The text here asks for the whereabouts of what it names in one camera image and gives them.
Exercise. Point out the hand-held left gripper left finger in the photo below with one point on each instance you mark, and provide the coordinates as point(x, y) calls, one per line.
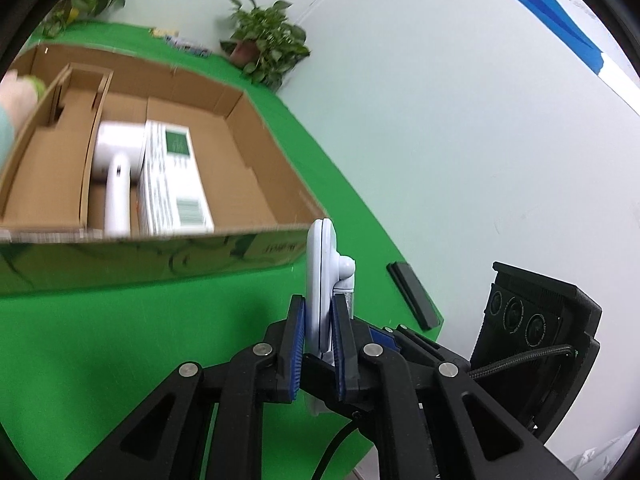
point(298, 350)

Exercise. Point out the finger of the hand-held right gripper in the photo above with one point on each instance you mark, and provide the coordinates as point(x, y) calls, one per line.
point(387, 337)
point(350, 410)

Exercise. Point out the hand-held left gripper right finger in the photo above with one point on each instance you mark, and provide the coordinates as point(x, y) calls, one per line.
point(341, 350)

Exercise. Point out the white plastic holder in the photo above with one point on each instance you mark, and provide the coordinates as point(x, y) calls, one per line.
point(320, 270)

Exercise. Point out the white green-label packaging box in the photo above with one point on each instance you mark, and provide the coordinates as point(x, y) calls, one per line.
point(170, 195)

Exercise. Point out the large shallow cardboard box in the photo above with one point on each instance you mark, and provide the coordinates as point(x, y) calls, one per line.
point(220, 160)

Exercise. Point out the white handheld fabric shaver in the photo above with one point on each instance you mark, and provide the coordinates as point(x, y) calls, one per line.
point(117, 185)

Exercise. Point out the narrow cardboard box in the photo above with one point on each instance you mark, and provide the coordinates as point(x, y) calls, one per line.
point(50, 170)

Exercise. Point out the black rectangular block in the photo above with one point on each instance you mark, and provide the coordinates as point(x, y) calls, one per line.
point(415, 295)

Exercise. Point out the green tablecloth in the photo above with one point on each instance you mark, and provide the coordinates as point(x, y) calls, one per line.
point(125, 360)

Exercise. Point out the potted plant in brown pot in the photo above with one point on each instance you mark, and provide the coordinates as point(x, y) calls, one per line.
point(265, 45)

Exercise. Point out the row of small packets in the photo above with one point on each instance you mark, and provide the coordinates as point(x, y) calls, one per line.
point(182, 45)

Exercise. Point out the light blue plush toy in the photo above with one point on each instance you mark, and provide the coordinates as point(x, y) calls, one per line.
point(15, 105)

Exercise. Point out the blue wall banner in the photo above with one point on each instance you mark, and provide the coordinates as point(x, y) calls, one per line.
point(550, 5)

